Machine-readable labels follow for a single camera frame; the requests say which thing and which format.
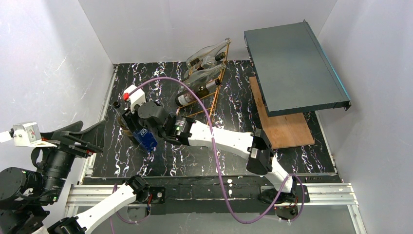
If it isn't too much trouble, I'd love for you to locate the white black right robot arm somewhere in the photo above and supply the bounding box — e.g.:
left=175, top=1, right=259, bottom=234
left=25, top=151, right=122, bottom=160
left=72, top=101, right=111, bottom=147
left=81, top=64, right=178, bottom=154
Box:
left=118, top=101, right=296, bottom=194

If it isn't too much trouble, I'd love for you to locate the clear square bottle black cap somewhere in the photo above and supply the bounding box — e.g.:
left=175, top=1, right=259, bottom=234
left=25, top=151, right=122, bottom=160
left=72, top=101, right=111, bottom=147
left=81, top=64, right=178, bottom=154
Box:
left=191, top=52, right=226, bottom=72

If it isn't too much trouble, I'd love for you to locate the gold wire wine rack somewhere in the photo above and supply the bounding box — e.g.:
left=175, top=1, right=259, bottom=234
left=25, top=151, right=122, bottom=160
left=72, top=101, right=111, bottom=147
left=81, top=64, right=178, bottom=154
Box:
left=175, top=38, right=231, bottom=116

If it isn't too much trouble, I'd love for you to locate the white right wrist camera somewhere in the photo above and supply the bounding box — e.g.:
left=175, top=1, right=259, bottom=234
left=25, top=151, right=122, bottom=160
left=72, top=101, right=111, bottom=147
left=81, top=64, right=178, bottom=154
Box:
left=122, top=85, right=146, bottom=113

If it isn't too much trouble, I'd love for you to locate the aluminium frame rail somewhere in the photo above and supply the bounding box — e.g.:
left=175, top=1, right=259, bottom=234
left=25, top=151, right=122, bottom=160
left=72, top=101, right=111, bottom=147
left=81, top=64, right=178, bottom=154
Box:
left=65, top=183, right=367, bottom=234

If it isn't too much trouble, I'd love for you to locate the clear pear-shaped glass bottle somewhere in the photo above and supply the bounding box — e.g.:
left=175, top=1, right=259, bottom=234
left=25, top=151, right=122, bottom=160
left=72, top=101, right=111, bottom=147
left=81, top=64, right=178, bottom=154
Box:
left=181, top=63, right=226, bottom=89

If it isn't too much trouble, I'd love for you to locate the dark green wine bottle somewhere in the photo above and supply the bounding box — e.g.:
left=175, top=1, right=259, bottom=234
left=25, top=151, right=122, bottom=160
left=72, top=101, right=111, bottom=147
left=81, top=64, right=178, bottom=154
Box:
left=175, top=78, right=222, bottom=107

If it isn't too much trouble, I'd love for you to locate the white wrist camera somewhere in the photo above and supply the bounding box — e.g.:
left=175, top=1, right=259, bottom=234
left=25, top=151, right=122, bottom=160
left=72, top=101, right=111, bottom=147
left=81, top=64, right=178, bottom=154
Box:
left=0, top=122, right=57, bottom=148
left=122, top=85, right=146, bottom=113

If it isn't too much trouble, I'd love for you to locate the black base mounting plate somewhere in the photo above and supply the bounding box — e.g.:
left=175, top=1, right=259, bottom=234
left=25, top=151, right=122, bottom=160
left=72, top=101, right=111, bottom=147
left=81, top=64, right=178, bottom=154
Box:
left=80, top=175, right=312, bottom=216

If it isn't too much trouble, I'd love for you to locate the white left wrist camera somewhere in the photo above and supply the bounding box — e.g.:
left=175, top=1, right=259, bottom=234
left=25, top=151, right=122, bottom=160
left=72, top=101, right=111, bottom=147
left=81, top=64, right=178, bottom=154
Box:
left=0, top=122, right=57, bottom=148

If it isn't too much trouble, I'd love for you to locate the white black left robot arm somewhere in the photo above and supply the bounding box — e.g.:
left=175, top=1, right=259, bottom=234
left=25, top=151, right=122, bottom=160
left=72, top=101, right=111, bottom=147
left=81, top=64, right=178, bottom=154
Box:
left=0, top=121, right=149, bottom=234

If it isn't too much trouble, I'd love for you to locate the dark teal network switch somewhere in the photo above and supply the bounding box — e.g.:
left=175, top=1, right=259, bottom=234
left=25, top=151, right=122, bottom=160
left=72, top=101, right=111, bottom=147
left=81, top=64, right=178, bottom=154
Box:
left=244, top=20, right=351, bottom=117

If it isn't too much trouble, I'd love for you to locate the wooden board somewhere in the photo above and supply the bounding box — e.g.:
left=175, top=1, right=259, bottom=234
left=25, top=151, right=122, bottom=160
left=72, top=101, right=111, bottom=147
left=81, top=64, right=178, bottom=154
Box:
left=249, top=77, right=315, bottom=149

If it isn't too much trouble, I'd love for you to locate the clear bottle with dark label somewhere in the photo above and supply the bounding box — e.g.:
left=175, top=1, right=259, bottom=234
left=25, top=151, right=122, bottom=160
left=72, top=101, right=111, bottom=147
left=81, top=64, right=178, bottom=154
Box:
left=186, top=38, right=231, bottom=68

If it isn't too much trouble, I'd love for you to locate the dark olive bottle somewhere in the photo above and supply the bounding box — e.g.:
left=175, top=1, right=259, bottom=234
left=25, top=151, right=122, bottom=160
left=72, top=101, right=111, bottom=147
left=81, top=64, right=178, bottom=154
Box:
left=112, top=101, right=134, bottom=141

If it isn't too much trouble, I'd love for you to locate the blue glass bottle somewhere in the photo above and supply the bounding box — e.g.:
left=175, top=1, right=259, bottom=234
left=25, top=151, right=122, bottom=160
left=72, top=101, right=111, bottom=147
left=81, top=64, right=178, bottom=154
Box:
left=132, top=128, right=157, bottom=153

